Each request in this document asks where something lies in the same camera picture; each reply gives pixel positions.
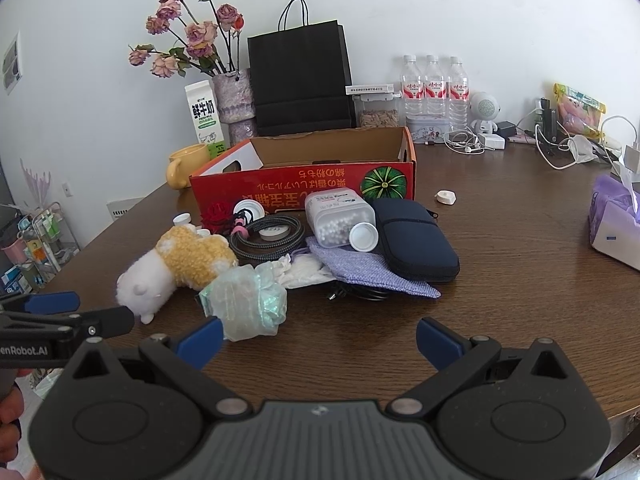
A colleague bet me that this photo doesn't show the flat white carton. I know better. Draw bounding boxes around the flat white carton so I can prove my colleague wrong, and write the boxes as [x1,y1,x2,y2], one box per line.
[345,82,396,96]

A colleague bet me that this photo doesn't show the white charging cable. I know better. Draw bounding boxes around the white charging cable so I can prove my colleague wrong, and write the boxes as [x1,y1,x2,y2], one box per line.
[535,115,638,171]

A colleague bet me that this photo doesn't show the red orange cardboard box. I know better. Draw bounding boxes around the red orange cardboard box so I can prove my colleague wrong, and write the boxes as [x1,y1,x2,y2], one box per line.
[189,126,417,231]

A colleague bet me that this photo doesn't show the metal storage rack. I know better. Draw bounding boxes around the metal storage rack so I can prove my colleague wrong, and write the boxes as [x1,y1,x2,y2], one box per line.
[0,202,81,293]

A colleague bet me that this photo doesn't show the red yarn flower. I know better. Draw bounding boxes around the red yarn flower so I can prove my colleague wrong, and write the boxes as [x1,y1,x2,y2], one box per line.
[201,201,236,236]

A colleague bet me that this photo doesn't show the yellow white plush toy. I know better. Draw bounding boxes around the yellow white plush toy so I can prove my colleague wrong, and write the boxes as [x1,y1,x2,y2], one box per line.
[116,224,240,325]

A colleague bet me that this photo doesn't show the navy zip case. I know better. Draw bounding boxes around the navy zip case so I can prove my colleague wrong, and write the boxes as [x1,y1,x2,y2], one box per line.
[372,198,461,283]

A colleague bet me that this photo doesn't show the white tissue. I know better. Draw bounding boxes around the white tissue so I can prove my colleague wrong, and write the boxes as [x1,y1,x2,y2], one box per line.
[277,252,336,289]

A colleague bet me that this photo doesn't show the person's left hand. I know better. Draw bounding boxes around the person's left hand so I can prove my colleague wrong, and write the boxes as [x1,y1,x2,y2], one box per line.
[0,382,24,468]

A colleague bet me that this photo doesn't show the purple textured vase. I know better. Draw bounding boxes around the purple textured vase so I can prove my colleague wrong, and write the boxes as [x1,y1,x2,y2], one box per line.
[211,69,258,147]

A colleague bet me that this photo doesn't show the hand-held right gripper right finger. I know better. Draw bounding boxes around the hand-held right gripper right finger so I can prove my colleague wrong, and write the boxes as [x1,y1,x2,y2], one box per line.
[387,316,576,418]

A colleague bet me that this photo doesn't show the white wired earphones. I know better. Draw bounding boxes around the white wired earphones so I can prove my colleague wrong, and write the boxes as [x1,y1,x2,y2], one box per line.
[444,130,488,154]

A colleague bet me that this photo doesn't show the dried pink roses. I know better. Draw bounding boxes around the dried pink roses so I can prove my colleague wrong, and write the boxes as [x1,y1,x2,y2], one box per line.
[128,0,248,79]

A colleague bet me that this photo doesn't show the thin black cable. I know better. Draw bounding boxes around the thin black cable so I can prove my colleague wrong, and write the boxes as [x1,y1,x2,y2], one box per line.
[325,282,396,303]

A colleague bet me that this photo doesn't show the white plastic bottle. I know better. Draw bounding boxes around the white plastic bottle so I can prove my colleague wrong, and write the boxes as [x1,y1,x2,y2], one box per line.
[304,187,378,254]

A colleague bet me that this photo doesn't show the purple tissue pack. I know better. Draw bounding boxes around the purple tissue pack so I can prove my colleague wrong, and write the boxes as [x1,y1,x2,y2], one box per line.
[588,174,640,264]

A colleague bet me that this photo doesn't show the clear container of seeds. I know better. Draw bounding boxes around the clear container of seeds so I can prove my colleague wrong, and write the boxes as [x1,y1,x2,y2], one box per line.
[352,92,403,129]

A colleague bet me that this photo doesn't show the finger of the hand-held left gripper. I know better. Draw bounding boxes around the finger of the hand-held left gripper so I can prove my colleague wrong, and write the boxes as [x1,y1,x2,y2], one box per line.
[0,291,82,317]
[0,305,136,340]

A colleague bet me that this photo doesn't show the grey printed tin box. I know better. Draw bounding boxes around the grey printed tin box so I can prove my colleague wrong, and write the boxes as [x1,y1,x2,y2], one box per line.
[406,114,453,145]

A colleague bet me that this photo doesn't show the yellow mug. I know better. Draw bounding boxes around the yellow mug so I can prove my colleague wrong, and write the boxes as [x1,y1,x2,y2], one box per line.
[166,143,211,189]

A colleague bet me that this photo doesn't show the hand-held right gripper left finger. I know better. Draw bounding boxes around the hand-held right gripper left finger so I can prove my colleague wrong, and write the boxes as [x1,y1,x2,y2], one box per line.
[62,316,251,417]

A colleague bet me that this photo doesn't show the white green milk carton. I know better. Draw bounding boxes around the white green milk carton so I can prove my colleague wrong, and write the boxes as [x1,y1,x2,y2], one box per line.
[185,80,226,159]

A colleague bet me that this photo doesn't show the white wall socket box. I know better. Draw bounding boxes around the white wall socket box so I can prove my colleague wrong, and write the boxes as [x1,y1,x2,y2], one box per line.
[107,197,146,221]

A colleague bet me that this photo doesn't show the yellow pink snack packet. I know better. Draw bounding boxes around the yellow pink snack packet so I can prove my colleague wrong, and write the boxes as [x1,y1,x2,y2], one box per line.
[552,82,607,143]

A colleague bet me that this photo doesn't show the white robot speaker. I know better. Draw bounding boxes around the white robot speaker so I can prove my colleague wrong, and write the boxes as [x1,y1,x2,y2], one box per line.
[467,91,502,133]

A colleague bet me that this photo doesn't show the grey braided cable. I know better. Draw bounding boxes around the grey braided cable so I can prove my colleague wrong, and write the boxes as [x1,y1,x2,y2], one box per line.
[230,215,306,263]

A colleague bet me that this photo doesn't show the purple woven pouch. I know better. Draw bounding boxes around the purple woven pouch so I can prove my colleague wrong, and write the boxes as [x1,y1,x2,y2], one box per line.
[305,236,442,299]

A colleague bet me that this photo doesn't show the black paper bag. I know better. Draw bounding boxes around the black paper bag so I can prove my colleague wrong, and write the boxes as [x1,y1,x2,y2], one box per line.
[247,0,357,137]

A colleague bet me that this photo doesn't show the iridescent plastic pouch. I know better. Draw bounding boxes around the iridescent plastic pouch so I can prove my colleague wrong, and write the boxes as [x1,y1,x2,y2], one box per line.
[198,262,289,342]

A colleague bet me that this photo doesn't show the clear water bottle red label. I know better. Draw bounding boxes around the clear water bottle red label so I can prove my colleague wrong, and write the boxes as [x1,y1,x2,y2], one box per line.
[400,55,426,118]
[446,56,471,132]
[424,55,449,118]

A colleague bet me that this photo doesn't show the white plug adapter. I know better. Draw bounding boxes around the white plug adapter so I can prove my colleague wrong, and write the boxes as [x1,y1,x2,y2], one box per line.
[620,145,640,176]

